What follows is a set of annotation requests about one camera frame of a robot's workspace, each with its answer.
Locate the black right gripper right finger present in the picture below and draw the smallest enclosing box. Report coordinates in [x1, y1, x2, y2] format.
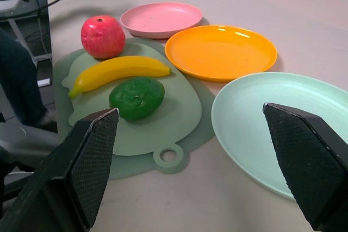
[262, 102, 348, 232]

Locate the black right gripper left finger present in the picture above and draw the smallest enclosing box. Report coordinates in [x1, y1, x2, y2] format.
[0, 107, 120, 232]

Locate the mint green plate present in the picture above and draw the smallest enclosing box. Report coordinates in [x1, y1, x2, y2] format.
[211, 72, 348, 200]

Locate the orange plate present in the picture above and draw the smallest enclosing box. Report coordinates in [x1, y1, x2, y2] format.
[165, 24, 278, 83]

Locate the pink plate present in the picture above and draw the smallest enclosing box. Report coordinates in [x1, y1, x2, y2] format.
[120, 2, 203, 40]

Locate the green lime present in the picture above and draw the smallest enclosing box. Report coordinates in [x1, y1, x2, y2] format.
[109, 77, 165, 121]

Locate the green cutting board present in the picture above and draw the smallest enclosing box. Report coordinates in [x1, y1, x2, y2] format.
[61, 51, 203, 174]

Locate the yellow banana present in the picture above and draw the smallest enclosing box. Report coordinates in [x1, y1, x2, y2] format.
[67, 55, 172, 99]

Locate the dark green silicone mat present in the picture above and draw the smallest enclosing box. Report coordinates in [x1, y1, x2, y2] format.
[52, 37, 216, 180]

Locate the person's leg in jeans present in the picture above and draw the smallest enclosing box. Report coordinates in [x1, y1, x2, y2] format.
[0, 27, 57, 127]

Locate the red apple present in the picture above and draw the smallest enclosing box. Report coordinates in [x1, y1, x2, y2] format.
[80, 15, 127, 60]

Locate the grey equipment cart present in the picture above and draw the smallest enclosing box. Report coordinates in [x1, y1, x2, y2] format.
[0, 0, 53, 63]

